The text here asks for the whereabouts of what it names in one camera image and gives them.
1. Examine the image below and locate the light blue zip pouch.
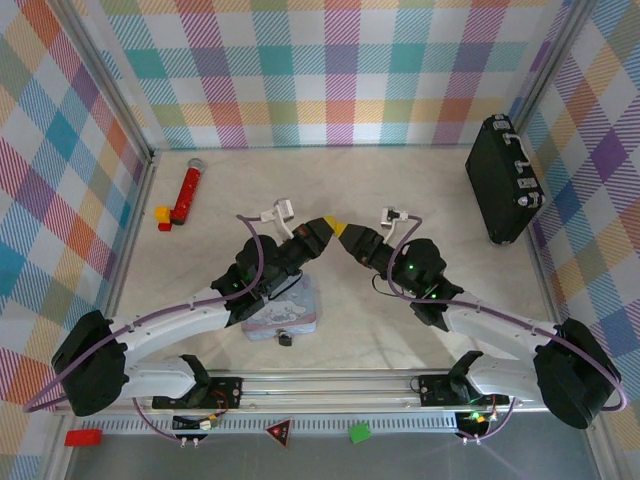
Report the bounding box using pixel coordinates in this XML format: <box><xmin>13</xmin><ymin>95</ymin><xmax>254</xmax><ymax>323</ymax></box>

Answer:
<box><xmin>240</xmin><ymin>273</ymin><xmax>320</xmax><ymax>344</ymax></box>

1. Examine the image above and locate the black briefcase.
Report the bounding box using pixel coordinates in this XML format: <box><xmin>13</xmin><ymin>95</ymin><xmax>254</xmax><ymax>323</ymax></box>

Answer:
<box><xmin>464</xmin><ymin>113</ymin><xmax>547</xmax><ymax>246</ymax></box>

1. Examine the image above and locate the red glitter toy microphone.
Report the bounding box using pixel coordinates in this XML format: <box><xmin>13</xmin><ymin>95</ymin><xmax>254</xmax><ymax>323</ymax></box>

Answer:
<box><xmin>172</xmin><ymin>157</ymin><xmax>206</xmax><ymax>225</ymax></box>

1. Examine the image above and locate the red triangle warning sign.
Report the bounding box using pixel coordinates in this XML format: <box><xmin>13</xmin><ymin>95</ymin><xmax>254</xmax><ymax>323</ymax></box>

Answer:
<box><xmin>264</xmin><ymin>418</ymin><xmax>292</xmax><ymax>448</ymax></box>

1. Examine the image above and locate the red toy brick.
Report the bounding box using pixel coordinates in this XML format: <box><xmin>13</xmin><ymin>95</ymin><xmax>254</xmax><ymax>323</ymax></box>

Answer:
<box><xmin>64</xmin><ymin>428</ymin><xmax>102</xmax><ymax>446</ymax></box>

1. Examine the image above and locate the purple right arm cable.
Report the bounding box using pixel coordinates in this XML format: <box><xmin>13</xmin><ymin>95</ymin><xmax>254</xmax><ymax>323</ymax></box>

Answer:
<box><xmin>387</xmin><ymin>213</ymin><xmax>629</xmax><ymax>444</ymax></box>

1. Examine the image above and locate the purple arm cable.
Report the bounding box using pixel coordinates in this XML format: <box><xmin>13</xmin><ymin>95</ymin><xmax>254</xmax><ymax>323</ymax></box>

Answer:
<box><xmin>22</xmin><ymin>213</ymin><xmax>266</xmax><ymax>442</ymax></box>
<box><xmin>387</xmin><ymin>213</ymin><xmax>629</xmax><ymax>444</ymax></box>

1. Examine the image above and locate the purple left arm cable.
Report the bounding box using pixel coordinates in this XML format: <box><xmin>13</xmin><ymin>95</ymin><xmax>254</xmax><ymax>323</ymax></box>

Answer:
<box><xmin>22</xmin><ymin>213</ymin><xmax>266</xmax><ymax>442</ymax></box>

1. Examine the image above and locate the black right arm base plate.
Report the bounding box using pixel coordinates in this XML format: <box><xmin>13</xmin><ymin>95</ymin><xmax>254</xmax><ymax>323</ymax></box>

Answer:
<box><xmin>417</xmin><ymin>373</ymin><xmax>511</xmax><ymax>407</ymax></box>

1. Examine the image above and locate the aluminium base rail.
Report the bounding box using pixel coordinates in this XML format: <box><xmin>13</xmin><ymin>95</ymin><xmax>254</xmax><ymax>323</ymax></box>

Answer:
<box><xmin>54</xmin><ymin>368</ymin><xmax>551</xmax><ymax>414</ymax></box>

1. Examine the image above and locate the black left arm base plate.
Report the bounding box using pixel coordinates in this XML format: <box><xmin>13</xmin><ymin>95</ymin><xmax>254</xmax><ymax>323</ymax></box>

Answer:
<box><xmin>151</xmin><ymin>375</ymin><xmax>245</xmax><ymax>411</ymax></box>

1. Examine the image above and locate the white slotted cable duct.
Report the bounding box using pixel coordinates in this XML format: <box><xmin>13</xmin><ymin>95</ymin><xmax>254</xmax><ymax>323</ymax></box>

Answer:
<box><xmin>82</xmin><ymin>414</ymin><xmax>459</xmax><ymax>432</ymax></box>

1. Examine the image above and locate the aluminium frame post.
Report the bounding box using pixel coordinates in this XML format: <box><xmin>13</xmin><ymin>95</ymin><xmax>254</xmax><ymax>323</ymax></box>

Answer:
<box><xmin>509</xmin><ymin>0</ymin><xmax>599</xmax><ymax>131</ymax></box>
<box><xmin>52</xmin><ymin>0</ymin><xmax>156</xmax><ymax>161</ymax></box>

